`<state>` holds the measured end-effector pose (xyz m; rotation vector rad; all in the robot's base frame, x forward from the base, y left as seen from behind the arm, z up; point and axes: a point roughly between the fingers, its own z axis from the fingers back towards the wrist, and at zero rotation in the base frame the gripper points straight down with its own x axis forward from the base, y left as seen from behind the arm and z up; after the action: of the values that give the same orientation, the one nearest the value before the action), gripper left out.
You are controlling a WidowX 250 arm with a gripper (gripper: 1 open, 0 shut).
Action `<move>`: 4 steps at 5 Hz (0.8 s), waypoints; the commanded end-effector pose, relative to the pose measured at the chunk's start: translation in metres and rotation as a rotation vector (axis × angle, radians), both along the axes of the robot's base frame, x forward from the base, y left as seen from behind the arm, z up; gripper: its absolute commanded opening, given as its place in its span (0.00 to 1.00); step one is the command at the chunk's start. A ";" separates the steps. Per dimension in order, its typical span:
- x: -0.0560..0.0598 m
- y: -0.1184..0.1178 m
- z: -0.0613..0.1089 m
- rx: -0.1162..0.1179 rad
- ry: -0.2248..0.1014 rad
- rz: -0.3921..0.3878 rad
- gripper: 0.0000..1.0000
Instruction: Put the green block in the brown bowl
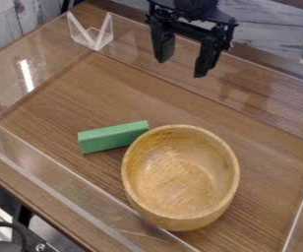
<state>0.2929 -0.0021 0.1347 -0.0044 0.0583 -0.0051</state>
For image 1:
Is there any black cable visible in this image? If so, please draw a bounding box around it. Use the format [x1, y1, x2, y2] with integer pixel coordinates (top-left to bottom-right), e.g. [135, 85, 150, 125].
[0, 220, 29, 252]

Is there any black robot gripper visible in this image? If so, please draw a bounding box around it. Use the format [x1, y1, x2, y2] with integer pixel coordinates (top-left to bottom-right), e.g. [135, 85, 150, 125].
[146, 0, 238, 78]

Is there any green rectangular block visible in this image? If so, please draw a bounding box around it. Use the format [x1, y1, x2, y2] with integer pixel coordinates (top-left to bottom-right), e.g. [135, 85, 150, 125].
[76, 120, 148, 155]

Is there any brown wooden bowl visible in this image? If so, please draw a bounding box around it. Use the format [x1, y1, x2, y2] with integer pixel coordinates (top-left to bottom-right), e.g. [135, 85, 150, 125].
[120, 124, 239, 231]

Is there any clear acrylic front wall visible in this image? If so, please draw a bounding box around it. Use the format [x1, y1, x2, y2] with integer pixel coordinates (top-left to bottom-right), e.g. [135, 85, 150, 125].
[0, 126, 198, 252]

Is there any clear acrylic corner bracket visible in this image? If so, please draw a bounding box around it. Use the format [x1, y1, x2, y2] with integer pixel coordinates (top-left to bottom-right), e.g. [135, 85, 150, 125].
[66, 12, 114, 51]

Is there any black metal table leg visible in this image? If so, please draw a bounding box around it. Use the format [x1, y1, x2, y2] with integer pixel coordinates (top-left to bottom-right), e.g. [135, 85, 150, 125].
[12, 205, 33, 235]

